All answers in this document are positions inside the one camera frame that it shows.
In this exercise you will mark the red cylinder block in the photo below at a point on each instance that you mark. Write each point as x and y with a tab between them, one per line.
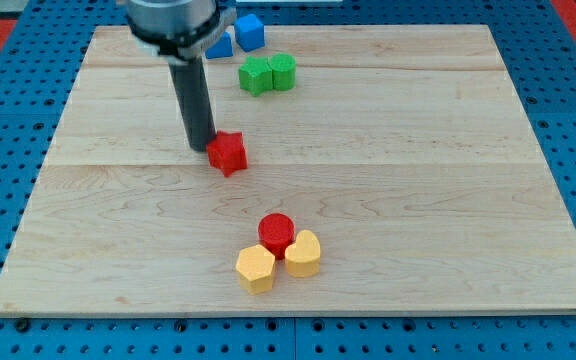
276	231

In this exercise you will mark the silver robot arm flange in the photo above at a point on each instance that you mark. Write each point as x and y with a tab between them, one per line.
178	30

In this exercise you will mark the light wooden board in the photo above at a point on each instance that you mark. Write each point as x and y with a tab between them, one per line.
404	148

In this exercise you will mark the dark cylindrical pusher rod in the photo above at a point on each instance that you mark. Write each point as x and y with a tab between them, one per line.
194	103

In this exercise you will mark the green cylinder block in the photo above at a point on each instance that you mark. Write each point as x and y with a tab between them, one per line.
283	68

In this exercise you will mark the blue wedge block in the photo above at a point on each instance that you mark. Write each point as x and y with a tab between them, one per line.
221	49

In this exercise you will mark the yellow hexagon block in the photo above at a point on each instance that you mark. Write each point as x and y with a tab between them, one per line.
255	267

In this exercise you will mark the blue cube block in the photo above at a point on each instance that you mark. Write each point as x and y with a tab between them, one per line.
249	32

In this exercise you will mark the red star block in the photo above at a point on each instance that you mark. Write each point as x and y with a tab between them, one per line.
227	152

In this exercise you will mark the green star block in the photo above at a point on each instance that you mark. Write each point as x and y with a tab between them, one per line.
255	75

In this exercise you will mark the yellow heart block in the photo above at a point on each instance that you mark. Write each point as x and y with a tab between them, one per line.
302	257

